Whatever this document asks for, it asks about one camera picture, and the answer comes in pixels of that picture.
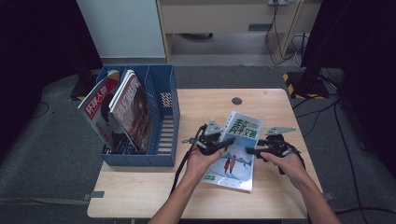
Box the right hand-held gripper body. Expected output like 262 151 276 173
260 126 297 157

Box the hanging black cable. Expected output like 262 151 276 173
264 2 307 66

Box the person's left hand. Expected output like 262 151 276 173
186 148 225 185

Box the right hand-held gripper cable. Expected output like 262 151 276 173
279 144 306 175

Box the beige wooden desk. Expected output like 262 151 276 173
155 0 321 63

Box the white cable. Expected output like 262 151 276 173
290 34 308 68

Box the long black floor cable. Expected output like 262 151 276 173
333 99 396 216

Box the red brown illustrated magazine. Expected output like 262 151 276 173
110 72 153 155

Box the short black floor cable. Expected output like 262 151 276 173
292 96 339 119

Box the thin black floor cable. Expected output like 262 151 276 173
31 101 50 119

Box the person's right hand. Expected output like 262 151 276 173
260 148 306 188

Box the blue plastic file rack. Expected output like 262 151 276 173
95 63 181 168

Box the white partition panel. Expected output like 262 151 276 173
76 0 167 60

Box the black curtain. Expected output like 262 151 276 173
0 0 104 157
300 0 396 178

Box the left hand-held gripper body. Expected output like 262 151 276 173
195 119 227 156

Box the black stand with striped base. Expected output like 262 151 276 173
282 46 331 101
68 69 102 102

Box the white snow scene magazine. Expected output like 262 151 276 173
200 110 265 192

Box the grey portrait magazine red banner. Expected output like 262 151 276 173
78 69 129 155

